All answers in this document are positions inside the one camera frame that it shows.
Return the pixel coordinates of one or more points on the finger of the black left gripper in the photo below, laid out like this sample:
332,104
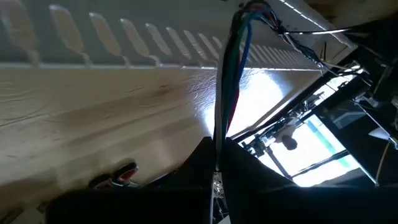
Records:
379,40

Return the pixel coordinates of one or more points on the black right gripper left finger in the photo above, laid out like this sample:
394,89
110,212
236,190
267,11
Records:
140,208

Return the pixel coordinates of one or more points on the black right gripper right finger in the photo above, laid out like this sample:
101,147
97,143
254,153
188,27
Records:
295,208

